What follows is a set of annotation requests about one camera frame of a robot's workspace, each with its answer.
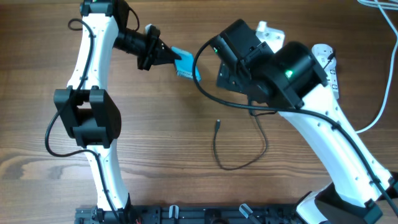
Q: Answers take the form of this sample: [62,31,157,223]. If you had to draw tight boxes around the smartphone with cyan screen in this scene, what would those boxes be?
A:
[171,46,194,80]

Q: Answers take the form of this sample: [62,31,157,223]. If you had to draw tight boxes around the black USB charging cable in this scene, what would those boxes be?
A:
[213,49,336,171]

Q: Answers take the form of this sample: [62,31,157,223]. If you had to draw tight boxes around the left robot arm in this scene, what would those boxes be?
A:
[45,0,181,223]

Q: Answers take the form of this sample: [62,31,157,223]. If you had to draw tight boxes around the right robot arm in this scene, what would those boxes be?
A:
[210,19,397,223]

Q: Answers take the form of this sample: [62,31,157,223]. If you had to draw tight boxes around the white power strip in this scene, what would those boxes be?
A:
[312,44,340,100]

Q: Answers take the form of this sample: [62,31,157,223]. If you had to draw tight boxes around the black left camera cable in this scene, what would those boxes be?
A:
[44,17,122,224]

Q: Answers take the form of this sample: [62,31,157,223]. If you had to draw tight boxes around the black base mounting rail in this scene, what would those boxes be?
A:
[74,203,302,224]

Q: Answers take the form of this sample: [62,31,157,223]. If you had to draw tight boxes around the white power strip cord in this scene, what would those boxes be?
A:
[354,0,398,134]

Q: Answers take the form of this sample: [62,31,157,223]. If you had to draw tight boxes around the white cables top corner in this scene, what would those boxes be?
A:
[356,0,398,12]

